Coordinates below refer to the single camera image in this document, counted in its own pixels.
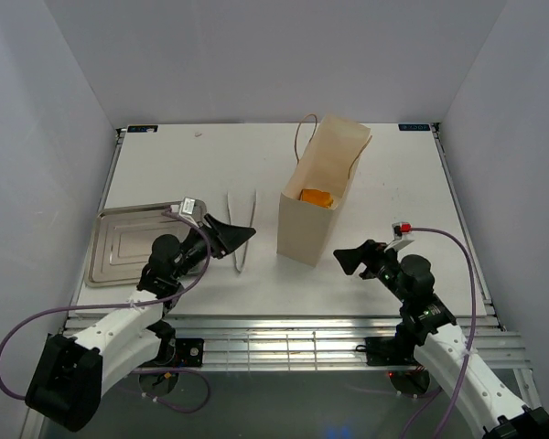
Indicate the aluminium rail frame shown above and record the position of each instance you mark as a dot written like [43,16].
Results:
[233,344]

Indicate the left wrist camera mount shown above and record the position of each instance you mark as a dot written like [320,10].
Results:
[189,209]

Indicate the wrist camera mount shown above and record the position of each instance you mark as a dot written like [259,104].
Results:
[189,209]
[402,236]

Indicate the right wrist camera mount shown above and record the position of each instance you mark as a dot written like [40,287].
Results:
[402,236]

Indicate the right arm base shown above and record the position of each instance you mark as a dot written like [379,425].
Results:
[387,351]

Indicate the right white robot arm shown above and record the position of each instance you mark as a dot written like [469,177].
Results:
[430,336]

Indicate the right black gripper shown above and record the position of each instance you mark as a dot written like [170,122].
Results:
[370,251]

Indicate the left blue table label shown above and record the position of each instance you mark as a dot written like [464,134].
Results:
[142,129]

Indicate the sesame twisted bread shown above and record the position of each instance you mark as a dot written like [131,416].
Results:
[317,197]

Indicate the beige paper bag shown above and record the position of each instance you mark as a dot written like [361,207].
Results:
[328,163]

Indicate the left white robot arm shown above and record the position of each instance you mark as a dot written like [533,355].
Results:
[73,373]

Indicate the blue table label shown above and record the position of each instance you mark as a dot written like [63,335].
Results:
[142,129]
[414,127]

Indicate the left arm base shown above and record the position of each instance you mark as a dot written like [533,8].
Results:
[181,352]

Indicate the steel tray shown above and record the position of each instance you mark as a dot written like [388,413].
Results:
[121,242]

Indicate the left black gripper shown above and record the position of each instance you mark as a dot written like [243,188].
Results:
[220,238]

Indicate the right blue table label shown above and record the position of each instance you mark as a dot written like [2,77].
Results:
[414,127]

